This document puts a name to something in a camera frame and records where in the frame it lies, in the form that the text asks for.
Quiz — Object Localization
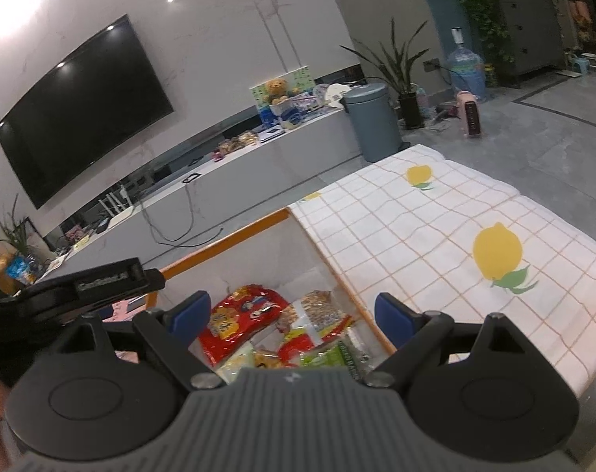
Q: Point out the pink mat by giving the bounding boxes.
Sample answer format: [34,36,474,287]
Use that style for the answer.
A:
[101,295,148,324]

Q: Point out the black wall television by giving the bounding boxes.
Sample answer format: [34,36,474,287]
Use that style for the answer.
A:
[0,15,175,210]

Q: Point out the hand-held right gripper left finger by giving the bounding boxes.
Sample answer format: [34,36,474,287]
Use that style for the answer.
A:
[57,291,222,390]

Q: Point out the dark grey cabinet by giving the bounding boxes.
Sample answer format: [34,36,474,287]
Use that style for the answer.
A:
[490,0,567,77]

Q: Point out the lemon print checked tablecloth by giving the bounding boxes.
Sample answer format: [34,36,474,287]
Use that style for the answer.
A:
[288,144,596,399]

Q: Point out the small green leafy plant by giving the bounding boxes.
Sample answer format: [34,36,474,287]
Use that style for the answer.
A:
[0,194,39,259]

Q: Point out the teddy bear toy box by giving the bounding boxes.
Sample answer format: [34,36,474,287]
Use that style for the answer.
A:
[249,66,315,129]

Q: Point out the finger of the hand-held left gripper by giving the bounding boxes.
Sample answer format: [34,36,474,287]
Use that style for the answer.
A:
[139,268,167,292]

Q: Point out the blue snack bags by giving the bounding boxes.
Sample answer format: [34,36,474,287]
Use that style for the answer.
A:
[5,256,39,286]

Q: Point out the red and white snack packet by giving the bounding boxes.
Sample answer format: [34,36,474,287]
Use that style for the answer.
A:
[278,327,324,367]

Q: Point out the pink space heater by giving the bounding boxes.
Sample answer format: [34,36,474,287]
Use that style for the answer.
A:
[455,91,489,138]

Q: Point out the yellow and white snack packet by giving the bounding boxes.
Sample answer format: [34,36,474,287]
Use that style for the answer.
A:
[214,341,285,384]

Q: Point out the blue water bottle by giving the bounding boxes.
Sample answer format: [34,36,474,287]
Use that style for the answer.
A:
[446,27,487,104]

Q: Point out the orange cardboard box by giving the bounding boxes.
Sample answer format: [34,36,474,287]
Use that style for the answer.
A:
[145,208,397,369]

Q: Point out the grey television console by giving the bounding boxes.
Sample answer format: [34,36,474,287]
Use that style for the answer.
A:
[35,105,364,278]

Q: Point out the pile of snacks on console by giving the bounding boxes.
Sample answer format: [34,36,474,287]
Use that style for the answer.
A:
[218,130,259,158]

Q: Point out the green raisin packet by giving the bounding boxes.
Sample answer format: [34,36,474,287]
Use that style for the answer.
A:
[300,337,375,372]

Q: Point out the clear packet of peanuts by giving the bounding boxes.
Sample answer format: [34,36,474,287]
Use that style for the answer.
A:
[278,289,355,350]

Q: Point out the black cable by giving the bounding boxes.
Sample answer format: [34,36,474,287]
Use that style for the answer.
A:
[141,172,225,245]

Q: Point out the white round fan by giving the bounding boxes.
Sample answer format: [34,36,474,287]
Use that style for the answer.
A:
[313,83,351,109]

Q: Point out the white step stool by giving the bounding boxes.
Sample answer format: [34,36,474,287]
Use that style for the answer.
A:
[566,52,596,77]

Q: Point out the yellow bag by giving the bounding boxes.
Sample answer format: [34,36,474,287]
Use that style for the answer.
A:
[0,253,20,296]

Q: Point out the long leaf potted plant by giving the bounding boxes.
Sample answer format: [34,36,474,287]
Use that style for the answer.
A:
[340,17,429,131]

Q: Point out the grey blue trash can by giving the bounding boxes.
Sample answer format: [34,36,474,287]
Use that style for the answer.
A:
[340,83,405,163]

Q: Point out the white router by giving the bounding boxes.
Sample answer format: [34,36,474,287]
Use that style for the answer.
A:
[98,184,134,230]

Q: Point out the climbing green plant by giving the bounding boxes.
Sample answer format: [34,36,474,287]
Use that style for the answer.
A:
[426,0,515,67]

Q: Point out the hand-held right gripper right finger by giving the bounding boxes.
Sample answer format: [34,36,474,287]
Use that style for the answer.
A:
[362,292,528,389]

